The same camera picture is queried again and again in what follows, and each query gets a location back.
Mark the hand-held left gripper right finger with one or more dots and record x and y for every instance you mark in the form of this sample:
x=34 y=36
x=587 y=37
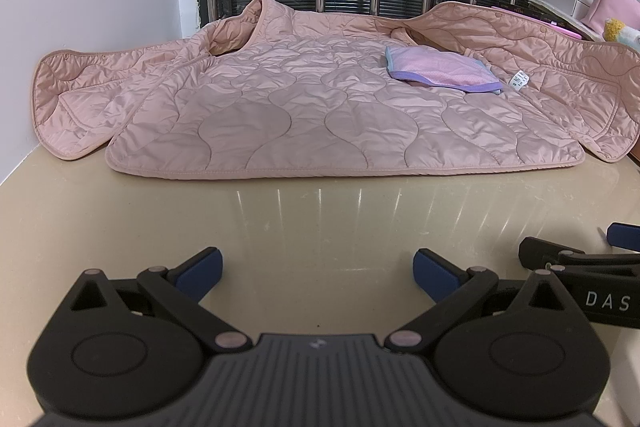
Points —
x=434 y=274

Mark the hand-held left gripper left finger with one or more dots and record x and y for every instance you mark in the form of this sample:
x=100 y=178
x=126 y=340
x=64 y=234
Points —
x=201 y=271

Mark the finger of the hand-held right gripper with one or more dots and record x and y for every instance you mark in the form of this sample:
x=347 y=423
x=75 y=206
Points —
x=545 y=252
x=622 y=237

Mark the pink towel with purple border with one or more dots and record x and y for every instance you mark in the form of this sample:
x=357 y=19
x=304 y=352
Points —
x=440 y=69

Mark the pink quilted jacket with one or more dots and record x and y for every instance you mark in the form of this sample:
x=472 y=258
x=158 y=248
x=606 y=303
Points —
x=300 y=107

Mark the yellow plush toy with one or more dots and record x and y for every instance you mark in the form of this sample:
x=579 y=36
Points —
x=620 y=32

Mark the pink book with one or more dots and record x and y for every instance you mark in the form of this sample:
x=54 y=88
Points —
x=565 y=28

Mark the pink pouch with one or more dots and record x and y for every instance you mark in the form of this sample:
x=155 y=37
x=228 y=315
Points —
x=615 y=4

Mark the dark magazine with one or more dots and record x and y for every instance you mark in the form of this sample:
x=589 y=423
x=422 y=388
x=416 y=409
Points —
x=537 y=7

